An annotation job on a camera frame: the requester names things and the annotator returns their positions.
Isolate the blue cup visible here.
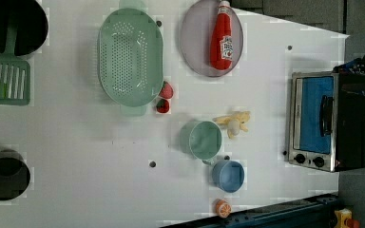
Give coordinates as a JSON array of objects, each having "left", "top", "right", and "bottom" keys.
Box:
[{"left": 212, "top": 160, "right": 245, "bottom": 193}]

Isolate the peeled yellow toy banana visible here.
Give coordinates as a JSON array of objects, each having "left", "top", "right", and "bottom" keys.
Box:
[{"left": 213, "top": 111, "right": 250, "bottom": 139}]

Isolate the green slotted spatula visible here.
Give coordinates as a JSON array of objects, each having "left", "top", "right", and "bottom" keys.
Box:
[{"left": 0, "top": 19, "right": 30, "bottom": 106}]

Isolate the grey round plate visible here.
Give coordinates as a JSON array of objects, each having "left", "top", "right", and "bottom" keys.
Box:
[{"left": 180, "top": 0, "right": 243, "bottom": 77}]

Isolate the red ketchup bottle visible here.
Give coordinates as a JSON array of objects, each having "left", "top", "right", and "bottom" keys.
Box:
[{"left": 209, "top": 0, "right": 234, "bottom": 70}]

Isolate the yellow red toy object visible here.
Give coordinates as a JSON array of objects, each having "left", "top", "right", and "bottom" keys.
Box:
[{"left": 334, "top": 209, "right": 360, "bottom": 228}]

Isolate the light red toy strawberry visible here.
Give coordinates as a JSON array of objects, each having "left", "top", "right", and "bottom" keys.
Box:
[{"left": 159, "top": 81, "right": 174, "bottom": 99}]

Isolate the small black pot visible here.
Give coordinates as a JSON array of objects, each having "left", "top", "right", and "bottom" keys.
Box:
[{"left": 0, "top": 149, "right": 31, "bottom": 201}]

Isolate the green plastic colander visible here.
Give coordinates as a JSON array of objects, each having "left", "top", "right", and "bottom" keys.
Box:
[{"left": 97, "top": 0, "right": 163, "bottom": 117}]

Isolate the dark red toy strawberry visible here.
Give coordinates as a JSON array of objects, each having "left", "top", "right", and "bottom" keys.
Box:
[{"left": 156, "top": 99, "right": 170, "bottom": 114}]

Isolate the green cup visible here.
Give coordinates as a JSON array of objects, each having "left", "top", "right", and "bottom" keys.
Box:
[{"left": 179, "top": 121, "right": 222, "bottom": 165}]

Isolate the black silver toaster oven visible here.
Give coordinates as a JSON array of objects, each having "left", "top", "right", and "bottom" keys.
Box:
[{"left": 287, "top": 72, "right": 365, "bottom": 172}]

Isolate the orange slice toy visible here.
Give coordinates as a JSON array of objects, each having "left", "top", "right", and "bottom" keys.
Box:
[{"left": 215, "top": 199, "right": 232, "bottom": 219}]

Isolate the blue metal frame rail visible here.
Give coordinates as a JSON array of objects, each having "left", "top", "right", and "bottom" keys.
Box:
[{"left": 163, "top": 194, "right": 343, "bottom": 228}]

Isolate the large black pot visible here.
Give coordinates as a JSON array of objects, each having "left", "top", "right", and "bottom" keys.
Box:
[{"left": 0, "top": 0, "right": 48, "bottom": 56}]

